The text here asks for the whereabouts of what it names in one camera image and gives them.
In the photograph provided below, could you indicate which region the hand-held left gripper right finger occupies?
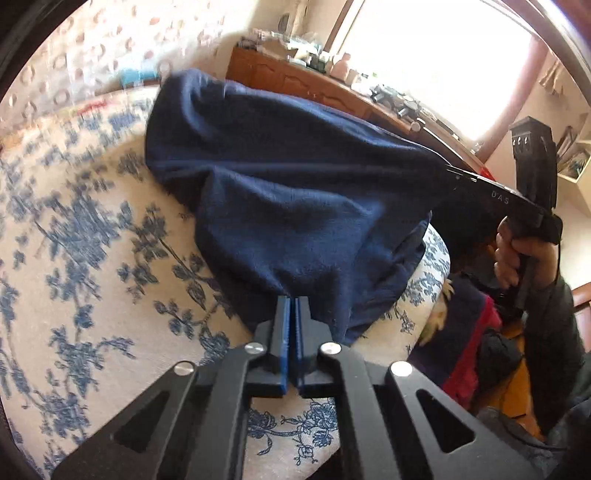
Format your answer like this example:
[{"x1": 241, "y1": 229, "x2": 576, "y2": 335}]
[{"x1": 294, "y1": 295, "x2": 544, "y2": 480}]

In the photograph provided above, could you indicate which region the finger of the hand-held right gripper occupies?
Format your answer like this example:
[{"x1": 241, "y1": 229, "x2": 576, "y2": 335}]
[{"x1": 444, "y1": 166, "x2": 483, "y2": 197}]

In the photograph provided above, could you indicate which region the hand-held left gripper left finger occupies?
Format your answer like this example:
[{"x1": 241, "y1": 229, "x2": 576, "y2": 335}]
[{"x1": 48, "y1": 295, "x2": 293, "y2": 480}]

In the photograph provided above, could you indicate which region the navy T-shirt with orange print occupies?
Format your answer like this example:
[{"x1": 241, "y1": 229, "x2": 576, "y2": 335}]
[{"x1": 145, "y1": 68, "x2": 502, "y2": 348}]

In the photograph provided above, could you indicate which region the person's right forearm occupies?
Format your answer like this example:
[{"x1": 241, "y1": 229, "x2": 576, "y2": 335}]
[{"x1": 522, "y1": 272, "x2": 591, "y2": 435}]

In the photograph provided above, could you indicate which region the person's right hand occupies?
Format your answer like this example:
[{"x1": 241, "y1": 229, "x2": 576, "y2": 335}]
[{"x1": 492, "y1": 219, "x2": 563, "y2": 292}]

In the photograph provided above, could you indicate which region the clutter of small dresser things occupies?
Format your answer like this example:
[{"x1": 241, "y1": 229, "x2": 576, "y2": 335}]
[{"x1": 238, "y1": 28, "x2": 445, "y2": 132}]

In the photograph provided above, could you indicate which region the bright window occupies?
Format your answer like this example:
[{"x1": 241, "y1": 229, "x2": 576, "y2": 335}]
[{"x1": 336, "y1": 0, "x2": 544, "y2": 145}]

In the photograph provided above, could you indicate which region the red and navy fringed cloth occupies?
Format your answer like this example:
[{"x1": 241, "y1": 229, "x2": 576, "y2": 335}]
[{"x1": 406, "y1": 274, "x2": 489, "y2": 385}]

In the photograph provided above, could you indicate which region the white bottle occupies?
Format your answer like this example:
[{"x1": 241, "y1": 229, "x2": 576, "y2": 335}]
[{"x1": 332, "y1": 53, "x2": 355, "y2": 83}]

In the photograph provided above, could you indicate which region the wooden dresser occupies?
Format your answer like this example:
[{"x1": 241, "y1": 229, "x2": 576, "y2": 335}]
[{"x1": 226, "y1": 46, "x2": 491, "y2": 177}]

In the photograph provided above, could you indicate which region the floral bedspread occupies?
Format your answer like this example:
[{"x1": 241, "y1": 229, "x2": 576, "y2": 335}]
[{"x1": 0, "y1": 85, "x2": 452, "y2": 480}]

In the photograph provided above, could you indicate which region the person's grey clothing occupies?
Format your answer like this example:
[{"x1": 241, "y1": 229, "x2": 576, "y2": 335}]
[{"x1": 475, "y1": 397, "x2": 591, "y2": 480}]

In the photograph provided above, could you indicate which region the small blue box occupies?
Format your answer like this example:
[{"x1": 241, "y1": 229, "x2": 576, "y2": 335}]
[{"x1": 119, "y1": 68, "x2": 161, "y2": 89}]

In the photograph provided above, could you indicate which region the white wall shelf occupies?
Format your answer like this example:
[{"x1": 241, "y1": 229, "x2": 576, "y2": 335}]
[{"x1": 551, "y1": 124, "x2": 591, "y2": 186}]

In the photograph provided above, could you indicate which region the white curtain with ring pattern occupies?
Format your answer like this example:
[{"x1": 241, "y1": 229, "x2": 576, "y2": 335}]
[{"x1": 0, "y1": 0, "x2": 242, "y2": 140}]

